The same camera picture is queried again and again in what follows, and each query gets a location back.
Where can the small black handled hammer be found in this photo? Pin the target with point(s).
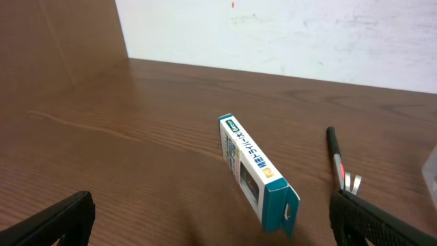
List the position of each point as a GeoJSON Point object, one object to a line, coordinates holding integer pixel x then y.
{"type": "Point", "coordinates": [342, 177]}

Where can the clear plastic container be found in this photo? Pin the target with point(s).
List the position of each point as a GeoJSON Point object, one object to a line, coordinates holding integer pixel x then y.
{"type": "Point", "coordinates": [429, 172]}

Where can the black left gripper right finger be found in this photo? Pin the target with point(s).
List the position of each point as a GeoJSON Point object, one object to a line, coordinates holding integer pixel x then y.
{"type": "Point", "coordinates": [357, 222]}

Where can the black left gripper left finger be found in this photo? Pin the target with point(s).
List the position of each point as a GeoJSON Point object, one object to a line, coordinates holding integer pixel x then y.
{"type": "Point", "coordinates": [68, 222]}

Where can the teal white cardboard box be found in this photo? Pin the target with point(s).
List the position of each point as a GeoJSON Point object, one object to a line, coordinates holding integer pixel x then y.
{"type": "Point", "coordinates": [271, 196]}

